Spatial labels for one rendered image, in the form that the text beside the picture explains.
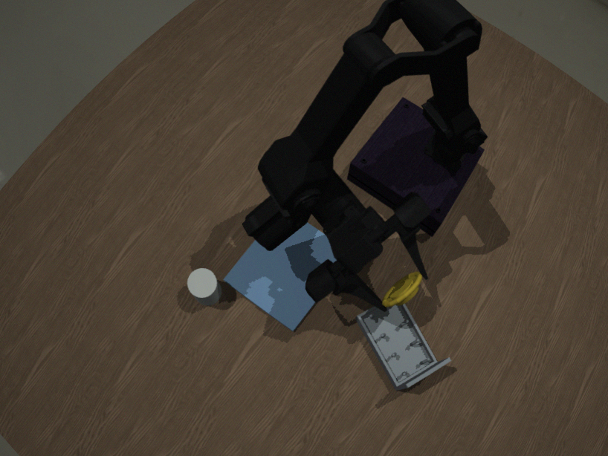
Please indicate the light blue flat mat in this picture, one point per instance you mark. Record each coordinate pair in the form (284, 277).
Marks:
(275, 280)

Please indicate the yellow plate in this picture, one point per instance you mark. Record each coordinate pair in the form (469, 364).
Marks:
(403, 290)

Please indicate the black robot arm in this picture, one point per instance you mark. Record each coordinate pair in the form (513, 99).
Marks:
(297, 170)

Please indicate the grey cylinder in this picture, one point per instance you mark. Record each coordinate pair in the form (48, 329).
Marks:
(204, 286)

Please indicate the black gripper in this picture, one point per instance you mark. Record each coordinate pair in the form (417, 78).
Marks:
(330, 276)

